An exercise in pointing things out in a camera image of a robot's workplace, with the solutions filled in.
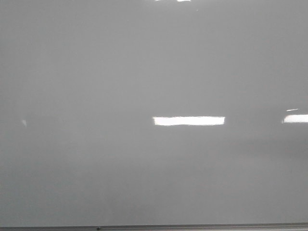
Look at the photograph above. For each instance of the white whiteboard with aluminium frame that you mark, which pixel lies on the white whiteboard with aluminium frame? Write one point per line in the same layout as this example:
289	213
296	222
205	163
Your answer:
136	112

